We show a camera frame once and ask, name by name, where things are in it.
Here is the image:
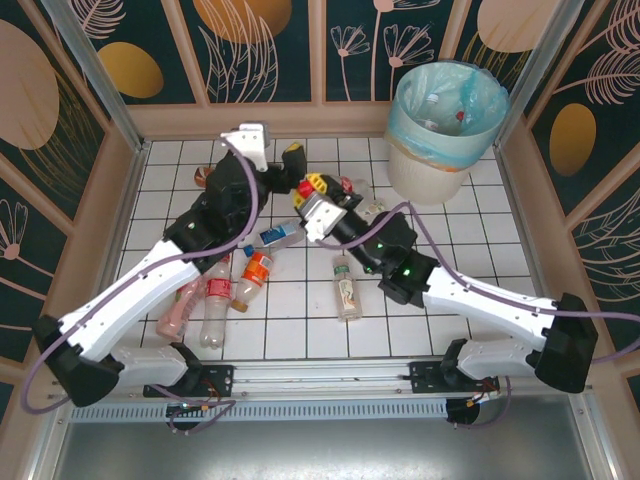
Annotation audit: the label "blue label plastic bottle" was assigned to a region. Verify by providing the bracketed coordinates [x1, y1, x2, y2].
[238, 218, 306, 256]

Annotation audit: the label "green cap clear bottle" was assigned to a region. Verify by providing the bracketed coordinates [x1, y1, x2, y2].
[355, 196, 388, 218]

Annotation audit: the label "white plastic waste bin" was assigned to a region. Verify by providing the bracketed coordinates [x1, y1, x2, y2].
[384, 62, 511, 205]

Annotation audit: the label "beige label tea bottle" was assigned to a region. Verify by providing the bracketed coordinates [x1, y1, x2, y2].
[332, 254, 364, 323]

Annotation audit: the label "orange label brown cap bottle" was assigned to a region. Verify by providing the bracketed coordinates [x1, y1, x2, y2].
[229, 249, 275, 314]

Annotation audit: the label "red label cola bottle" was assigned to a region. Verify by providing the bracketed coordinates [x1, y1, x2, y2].
[199, 254, 234, 350]

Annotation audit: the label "pink plastic bottle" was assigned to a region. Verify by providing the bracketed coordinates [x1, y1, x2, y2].
[155, 279, 206, 339]

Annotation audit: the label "light blue bin liner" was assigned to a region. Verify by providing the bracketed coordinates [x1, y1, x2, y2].
[384, 62, 511, 174]

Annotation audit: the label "dark panel with leaf outlines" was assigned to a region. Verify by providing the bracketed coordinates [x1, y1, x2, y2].
[177, 0, 319, 106]

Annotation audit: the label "dark panel with flower outlines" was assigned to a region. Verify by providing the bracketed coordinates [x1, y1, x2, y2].
[322, 0, 454, 104]

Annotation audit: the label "dark panel with gold oval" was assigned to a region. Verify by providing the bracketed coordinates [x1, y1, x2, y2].
[74, 0, 201, 107]

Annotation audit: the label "dark panel with flower stem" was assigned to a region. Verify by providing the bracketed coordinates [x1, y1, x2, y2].
[0, 169, 71, 361]

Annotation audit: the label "dark panel with fern outlines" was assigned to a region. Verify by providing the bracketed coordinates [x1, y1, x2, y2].
[567, 169, 640, 359]

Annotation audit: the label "grey metal sheet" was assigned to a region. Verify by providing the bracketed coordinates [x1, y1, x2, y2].
[29, 394, 616, 480]

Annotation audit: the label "dark panel thin gold lines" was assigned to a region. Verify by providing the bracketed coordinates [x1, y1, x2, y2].
[0, 0, 111, 224]

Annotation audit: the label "dark panel with beige disc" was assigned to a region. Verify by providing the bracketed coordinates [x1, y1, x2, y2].
[447, 0, 556, 96]

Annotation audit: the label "dark panel oval and fern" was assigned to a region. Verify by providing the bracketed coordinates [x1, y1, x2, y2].
[522, 0, 640, 221]

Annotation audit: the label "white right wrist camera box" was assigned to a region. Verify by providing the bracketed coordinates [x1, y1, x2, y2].
[298, 192, 347, 245]

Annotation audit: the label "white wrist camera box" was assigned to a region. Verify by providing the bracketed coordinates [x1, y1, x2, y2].
[218, 122, 272, 174]
[298, 192, 347, 245]

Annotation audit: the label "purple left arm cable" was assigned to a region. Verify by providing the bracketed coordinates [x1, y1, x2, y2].
[19, 134, 264, 436]

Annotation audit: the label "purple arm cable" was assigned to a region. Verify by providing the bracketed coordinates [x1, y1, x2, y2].
[314, 199, 640, 432]
[19, 134, 264, 436]

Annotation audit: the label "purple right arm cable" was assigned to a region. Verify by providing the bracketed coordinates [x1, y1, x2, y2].
[314, 199, 640, 432]

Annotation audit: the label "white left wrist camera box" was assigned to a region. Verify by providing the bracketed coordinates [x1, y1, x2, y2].
[218, 122, 272, 174]

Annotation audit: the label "aluminium side rail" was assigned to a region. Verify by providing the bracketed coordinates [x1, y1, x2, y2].
[492, 142, 556, 301]
[102, 142, 151, 281]

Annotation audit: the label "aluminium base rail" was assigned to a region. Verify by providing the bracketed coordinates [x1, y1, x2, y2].
[47, 354, 594, 401]

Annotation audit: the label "aluminium corner post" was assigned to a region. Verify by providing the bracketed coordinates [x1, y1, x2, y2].
[492, 0, 586, 149]
[39, 0, 151, 154]

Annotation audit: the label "grey slotted cable duct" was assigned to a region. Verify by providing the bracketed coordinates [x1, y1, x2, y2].
[69, 399, 449, 422]

